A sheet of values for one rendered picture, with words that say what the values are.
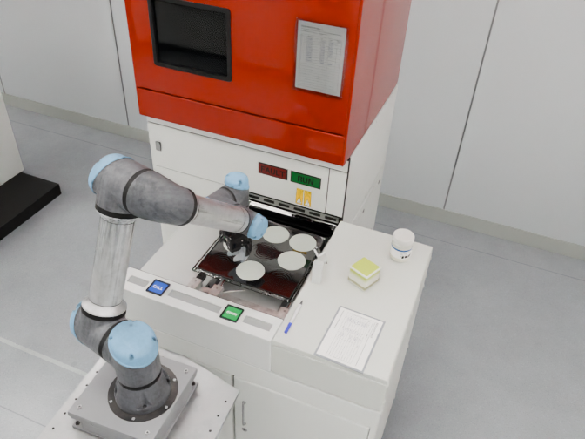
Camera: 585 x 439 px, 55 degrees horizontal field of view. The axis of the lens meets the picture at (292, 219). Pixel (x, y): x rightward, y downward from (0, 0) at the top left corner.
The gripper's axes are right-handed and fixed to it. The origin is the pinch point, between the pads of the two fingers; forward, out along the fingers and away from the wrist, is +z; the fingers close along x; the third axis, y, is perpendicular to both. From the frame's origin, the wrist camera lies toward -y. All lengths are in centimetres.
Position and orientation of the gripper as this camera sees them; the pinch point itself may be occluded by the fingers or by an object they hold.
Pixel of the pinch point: (243, 258)
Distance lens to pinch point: 199.9
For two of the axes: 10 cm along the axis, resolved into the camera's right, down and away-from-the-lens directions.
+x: 6.3, 5.0, -5.9
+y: -7.7, 3.6, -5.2
